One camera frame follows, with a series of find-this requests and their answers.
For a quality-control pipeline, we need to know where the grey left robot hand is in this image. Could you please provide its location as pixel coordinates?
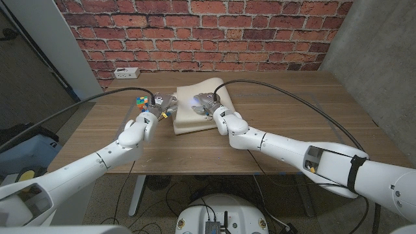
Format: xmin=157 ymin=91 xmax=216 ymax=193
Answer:
xmin=148 ymin=93 xmax=179 ymax=118

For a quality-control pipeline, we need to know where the grey electronics box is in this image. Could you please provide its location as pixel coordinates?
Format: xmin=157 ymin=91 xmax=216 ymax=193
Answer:
xmin=204 ymin=220 xmax=222 ymax=234

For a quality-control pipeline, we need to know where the black door handle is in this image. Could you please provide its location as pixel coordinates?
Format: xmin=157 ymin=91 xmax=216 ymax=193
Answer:
xmin=0 ymin=28 xmax=20 ymax=42

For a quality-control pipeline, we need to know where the multicolour puzzle cube toy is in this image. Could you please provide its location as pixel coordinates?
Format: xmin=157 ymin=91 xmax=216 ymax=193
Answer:
xmin=135 ymin=96 xmax=150 ymax=113

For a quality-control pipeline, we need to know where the yellow and black foot pedal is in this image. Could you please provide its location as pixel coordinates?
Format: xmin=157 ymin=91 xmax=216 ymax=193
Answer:
xmin=14 ymin=166 xmax=49 ymax=183

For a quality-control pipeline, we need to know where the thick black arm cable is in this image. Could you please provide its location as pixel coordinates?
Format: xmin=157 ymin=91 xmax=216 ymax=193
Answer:
xmin=0 ymin=86 xmax=157 ymax=153
xmin=213 ymin=79 xmax=367 ymax=153

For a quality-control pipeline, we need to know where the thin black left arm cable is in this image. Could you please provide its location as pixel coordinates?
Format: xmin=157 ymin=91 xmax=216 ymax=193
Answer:
xmin=112 ymin=161 xmax=137 ymax=225

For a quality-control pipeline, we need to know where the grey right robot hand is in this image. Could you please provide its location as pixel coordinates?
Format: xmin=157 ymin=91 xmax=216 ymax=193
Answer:
xmin=190 ymin=92 xmax=222 ymax=115

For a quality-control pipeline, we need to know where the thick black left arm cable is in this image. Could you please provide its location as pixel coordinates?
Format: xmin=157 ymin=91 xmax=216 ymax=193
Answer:
xmin=0 ymin=86 xmax=157 ymax=153

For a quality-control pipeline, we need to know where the white table leg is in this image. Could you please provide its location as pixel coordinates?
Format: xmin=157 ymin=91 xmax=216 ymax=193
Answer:
xmin=128 ymin=175 xmax=147 ymax=217

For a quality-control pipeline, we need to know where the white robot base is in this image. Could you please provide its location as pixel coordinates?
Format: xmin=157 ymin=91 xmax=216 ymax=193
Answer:
xmin=174 ymin=194 xmax=270 ymax=234

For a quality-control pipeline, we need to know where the cream memory foam sheet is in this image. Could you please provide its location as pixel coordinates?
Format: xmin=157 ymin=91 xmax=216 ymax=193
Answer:
xmin=172 ymin=77 xmax=235 ymax=136

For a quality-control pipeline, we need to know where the red brick printed backdrop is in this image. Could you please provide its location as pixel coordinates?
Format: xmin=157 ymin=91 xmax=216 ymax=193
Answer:
xmin=53 ymin=0 xmax=354 ymax=90

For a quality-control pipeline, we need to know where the black cloth bag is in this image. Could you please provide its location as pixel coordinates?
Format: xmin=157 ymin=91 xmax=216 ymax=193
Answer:
xmin=0 ymin=122 xmax=60 ymax=153

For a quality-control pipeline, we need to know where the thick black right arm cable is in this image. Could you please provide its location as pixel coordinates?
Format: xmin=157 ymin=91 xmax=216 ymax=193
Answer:
xmin=213 ymin=79 xmax=367 ymax=153

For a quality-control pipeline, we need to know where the white robot torso edge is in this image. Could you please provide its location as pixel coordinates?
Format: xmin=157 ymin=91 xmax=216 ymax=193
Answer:
xmin=0 ymin=224 xmax=133 ymax=234

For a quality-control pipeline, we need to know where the white power strip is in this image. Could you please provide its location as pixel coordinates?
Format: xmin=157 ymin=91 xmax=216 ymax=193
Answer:
xmin=113 ymin=67 xmax=141 ymax=80

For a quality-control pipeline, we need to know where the white floor cable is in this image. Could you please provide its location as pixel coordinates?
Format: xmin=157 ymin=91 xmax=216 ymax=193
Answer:
xmin=252 ymin=175 xmax=290 ymax=230

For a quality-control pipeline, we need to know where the white door frame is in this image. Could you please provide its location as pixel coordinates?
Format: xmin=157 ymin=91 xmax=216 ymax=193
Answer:
xmin=3 ymin=0 xmax=105 ymax=103

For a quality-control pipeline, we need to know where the black round floor fan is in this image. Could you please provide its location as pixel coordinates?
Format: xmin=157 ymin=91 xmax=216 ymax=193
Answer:
xmin=146 ymin=175 xmax=172 ymax=192

